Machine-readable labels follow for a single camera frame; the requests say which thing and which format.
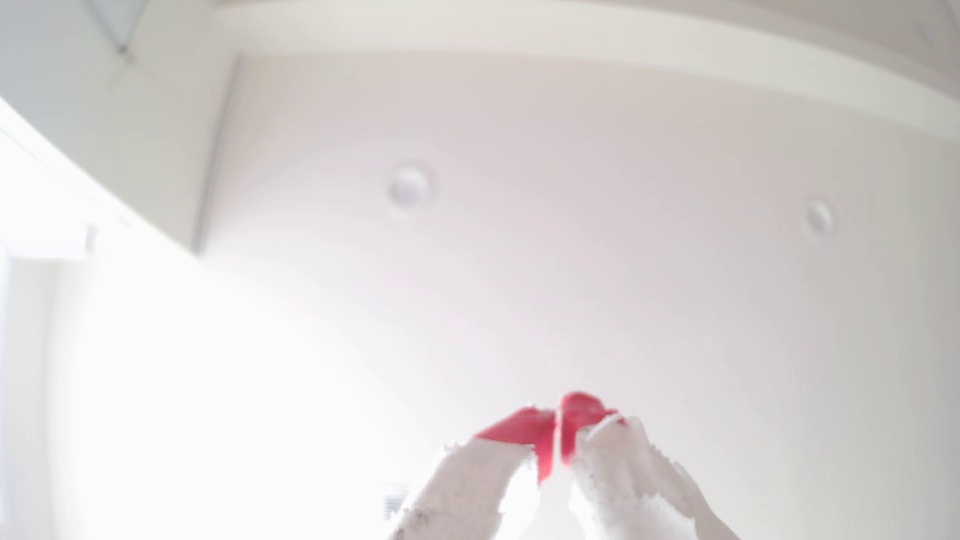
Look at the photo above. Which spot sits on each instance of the round recessed ceiling light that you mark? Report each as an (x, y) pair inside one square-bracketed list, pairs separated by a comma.
[(819, 217), (409, 186)]

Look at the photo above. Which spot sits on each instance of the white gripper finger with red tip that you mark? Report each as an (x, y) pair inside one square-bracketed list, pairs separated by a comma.
[(630, 487), (465, 480)]

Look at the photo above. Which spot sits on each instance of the white wall vent grille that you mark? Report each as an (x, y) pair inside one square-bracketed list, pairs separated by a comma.
[(394, 504)]

